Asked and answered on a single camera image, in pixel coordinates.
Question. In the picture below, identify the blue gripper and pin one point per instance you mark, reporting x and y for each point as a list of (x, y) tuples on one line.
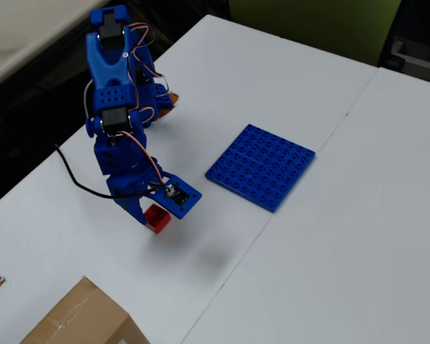
[(126, 187)]

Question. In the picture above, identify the red 2x2 building block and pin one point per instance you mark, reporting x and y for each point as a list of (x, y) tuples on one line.
[(159, 222)]

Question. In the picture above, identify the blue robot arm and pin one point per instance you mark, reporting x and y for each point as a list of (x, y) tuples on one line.
[(109, 71)]

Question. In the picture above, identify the brown cardboard box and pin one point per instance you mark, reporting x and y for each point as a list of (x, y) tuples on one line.
[(82, 315)]

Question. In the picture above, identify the blue 8x8 building plate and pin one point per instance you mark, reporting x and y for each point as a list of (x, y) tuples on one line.
[(261, 168)]

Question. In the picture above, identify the white side table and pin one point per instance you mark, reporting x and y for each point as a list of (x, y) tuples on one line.
[(28, 32)]

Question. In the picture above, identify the dark grey box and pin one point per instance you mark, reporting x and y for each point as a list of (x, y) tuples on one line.
[(415, 61)]

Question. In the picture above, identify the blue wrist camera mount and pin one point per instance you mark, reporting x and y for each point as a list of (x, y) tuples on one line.
[(191, 200)]

